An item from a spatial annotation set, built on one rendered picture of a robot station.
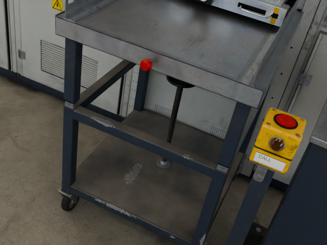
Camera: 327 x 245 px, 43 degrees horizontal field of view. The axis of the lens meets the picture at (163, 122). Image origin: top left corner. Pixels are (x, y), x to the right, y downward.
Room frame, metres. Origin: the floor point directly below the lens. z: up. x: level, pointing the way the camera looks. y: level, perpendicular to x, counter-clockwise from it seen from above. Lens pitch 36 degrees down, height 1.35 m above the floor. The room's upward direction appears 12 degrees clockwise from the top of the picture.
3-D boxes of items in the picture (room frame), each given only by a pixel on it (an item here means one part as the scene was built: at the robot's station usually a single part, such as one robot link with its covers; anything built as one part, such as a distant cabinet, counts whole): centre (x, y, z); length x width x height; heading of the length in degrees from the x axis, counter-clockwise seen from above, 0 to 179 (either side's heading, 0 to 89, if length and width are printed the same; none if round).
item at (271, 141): (0.66, -0.23, 0.87); 0.03 x 0.01 x 0.03; 73
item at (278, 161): (0.71, -0.24, 0.85); 0.08 x 0.08 x 0.10; 73
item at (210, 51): (1.32, -0.03, 0.82); 0.68 x 0.62 x 0.06; 163
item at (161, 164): (1.32, -0.03, 0.18); 0.06 x 0.06 x 0.02
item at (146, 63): (0.98, 0.07, 0.82); 0.04 x 0.03 x 0.03; 163
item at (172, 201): (1.32, -0.03, 0.46); 0.64 x 0.58 x 0.66; 163
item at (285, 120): (0.71, -0.24, 0.90); 0.04 x 0.04 x 0.02
